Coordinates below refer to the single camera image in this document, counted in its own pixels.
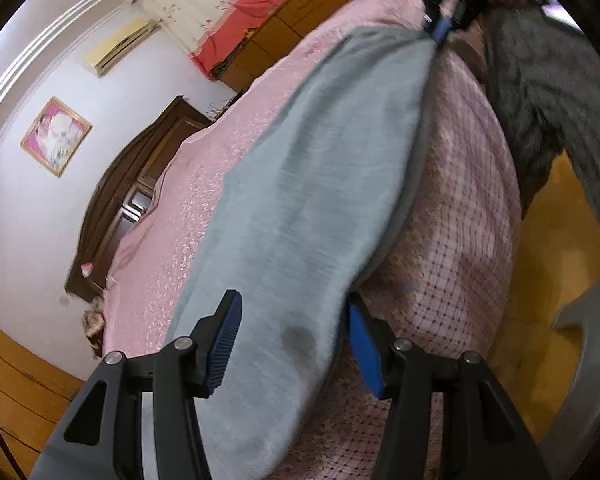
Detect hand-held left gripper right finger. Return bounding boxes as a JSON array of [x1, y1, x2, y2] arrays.
[[346, 291, 551, 480]]

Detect framed wall picture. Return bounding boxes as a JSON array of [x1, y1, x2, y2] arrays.
[[20, 96, 93, 178]]

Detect grey pants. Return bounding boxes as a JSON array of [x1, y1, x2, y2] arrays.
[[167, 25, 448, 480]]

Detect person's dark grey clothing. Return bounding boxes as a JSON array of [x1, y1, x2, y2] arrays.
[[480, 0, 600, 241]]

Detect light grey object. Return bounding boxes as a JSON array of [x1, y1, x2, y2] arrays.
[[550, 277, 600, 480]]

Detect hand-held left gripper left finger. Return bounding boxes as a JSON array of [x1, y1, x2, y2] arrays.
[[30, 289, 243, 480]]

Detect dark wooden headboard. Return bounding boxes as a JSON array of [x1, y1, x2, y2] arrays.
[[65, 95, 211, 303]]

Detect cream wall air conditioner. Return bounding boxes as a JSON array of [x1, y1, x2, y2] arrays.
[[82, 16, 163, 78]]

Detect dried plant stems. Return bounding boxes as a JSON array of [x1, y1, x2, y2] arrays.
[[205, 87, 247, 117]]

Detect pink floral bed sheet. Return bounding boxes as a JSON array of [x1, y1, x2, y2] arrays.
[[100, 0, 431, 363]]

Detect pile of clothes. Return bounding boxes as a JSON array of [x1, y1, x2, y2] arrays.
[[82, 297, 106, 356]]

